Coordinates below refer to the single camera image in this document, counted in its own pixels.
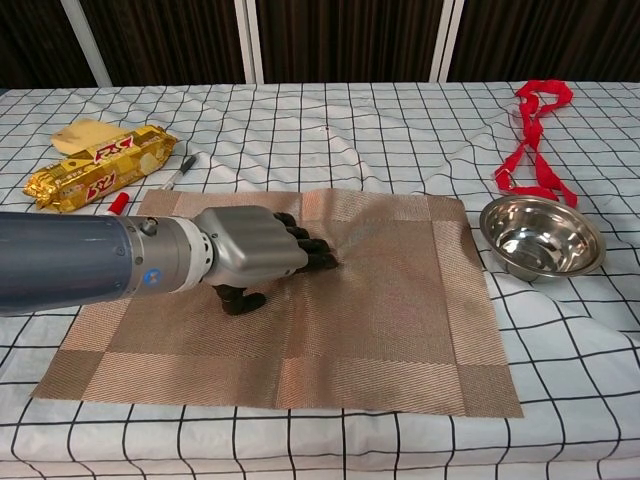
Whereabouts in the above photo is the red ribbon lanyard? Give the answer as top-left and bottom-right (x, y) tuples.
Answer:
(493, 78), (579, 209)

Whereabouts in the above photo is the red-capped whiteboard marker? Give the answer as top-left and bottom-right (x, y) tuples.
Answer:
(104, 192), (130, 216)

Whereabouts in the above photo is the brown woven placemat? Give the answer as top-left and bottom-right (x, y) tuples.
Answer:
(29, 188), (524, 419)

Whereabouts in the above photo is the clear pen with black cap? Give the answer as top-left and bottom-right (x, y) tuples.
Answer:
(159, 153), (199, 190)

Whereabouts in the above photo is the white metal frame post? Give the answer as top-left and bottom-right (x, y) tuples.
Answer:
(59, 0), (112, 86)
(429, 0), (465, 84)
(234, 0), (265, 84)

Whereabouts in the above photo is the white black-checked tablecloth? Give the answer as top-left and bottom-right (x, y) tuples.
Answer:
(0, 80), (640, 480)

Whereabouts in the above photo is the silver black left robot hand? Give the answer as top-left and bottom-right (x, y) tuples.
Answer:
(192, 205), (340, 317)

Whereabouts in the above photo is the metal bowl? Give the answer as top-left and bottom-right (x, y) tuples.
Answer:
(478, 194), (607, 284)

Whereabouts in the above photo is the gold biscuit packet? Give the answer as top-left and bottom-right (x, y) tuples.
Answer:
(22, 124), (179, 214)

